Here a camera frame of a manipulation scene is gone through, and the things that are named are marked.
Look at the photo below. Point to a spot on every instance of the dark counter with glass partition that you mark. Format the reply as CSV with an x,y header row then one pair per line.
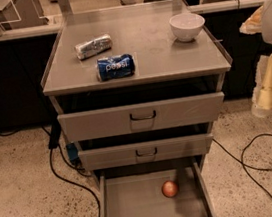
x,y
23,61

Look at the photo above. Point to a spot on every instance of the white ceramic bowl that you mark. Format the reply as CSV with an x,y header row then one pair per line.
x,y
186,26

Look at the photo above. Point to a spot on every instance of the blue power adapter box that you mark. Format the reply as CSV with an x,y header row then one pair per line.
x,y
72,152

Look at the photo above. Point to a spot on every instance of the grey metal drawer cabinet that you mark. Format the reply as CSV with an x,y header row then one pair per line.
x,y
142,31

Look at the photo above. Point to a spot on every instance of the blue pepsi can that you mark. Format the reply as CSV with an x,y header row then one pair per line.
x,y
115,67

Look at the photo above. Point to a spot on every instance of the grey open bottom drawer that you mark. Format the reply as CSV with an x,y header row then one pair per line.
x,y
139,193

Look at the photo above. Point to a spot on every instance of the grey top drawer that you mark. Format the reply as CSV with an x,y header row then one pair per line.
x,y
141,117

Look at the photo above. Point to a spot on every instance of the grey middle drawer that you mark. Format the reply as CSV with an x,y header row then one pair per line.
x,y
149,151

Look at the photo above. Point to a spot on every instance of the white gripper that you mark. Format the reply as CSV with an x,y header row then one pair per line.
x,y
262,96

